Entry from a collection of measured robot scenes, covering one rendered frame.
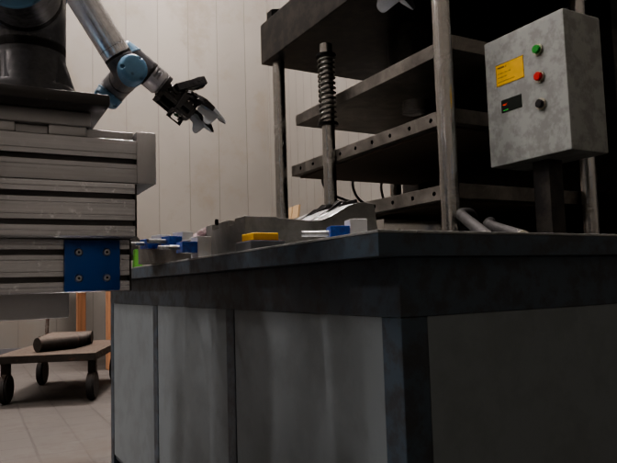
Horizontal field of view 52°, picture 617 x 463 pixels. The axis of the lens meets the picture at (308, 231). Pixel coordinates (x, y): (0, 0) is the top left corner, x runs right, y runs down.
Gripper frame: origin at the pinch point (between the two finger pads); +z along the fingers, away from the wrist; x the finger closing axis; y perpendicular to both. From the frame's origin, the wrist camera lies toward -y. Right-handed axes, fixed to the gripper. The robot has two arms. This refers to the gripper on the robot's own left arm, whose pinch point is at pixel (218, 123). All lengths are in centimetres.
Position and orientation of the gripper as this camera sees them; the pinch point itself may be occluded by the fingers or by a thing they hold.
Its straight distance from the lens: 198.9
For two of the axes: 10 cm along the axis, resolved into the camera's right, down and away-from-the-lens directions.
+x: 5.9, -2.0, -7.8
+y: -3.7, 7.9, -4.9
